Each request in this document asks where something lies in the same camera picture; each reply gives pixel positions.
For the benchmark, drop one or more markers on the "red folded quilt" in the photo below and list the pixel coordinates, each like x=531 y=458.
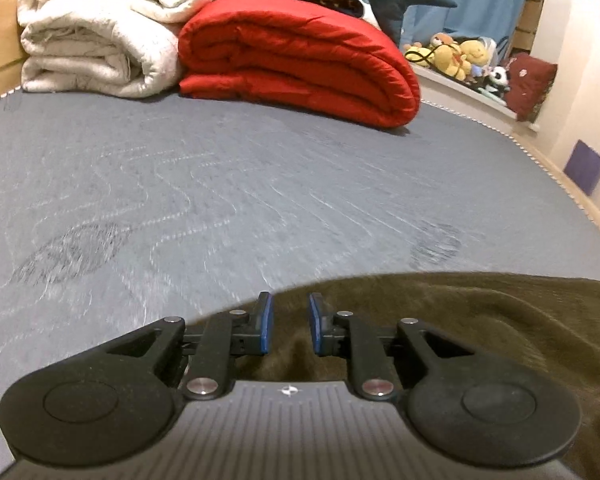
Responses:
x=290 y=55

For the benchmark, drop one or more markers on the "orange plush toy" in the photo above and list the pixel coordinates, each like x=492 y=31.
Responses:
x=442 y=40

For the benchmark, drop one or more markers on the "panda plush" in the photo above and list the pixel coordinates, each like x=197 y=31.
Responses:
x=500 y=77

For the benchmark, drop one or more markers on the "olive green pants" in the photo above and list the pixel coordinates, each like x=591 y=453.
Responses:
x=505 y=320

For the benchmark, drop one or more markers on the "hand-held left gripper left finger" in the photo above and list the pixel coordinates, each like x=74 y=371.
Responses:
x=265 y=322

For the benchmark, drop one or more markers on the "cream folded blanket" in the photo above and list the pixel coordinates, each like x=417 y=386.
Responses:
x=95 y=40

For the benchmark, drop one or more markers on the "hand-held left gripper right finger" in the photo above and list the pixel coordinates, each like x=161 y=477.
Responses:
x=314 y=325

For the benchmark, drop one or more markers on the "red cushion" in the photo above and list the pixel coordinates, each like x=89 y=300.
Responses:
x=527 y=82

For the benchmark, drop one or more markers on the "yellow bear plush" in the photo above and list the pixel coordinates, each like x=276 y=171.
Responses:
x=472 y=52

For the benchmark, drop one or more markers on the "white window sill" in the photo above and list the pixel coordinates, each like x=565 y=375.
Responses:
x=460 y=90

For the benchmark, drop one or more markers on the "grey mattress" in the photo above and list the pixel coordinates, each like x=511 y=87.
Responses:
x=230 y=185

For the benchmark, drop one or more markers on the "yellow plush toy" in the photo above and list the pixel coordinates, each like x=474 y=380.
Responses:
x=447 y=60

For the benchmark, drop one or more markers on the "purple paper bag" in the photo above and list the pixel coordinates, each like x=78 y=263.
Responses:
x=585 y=167

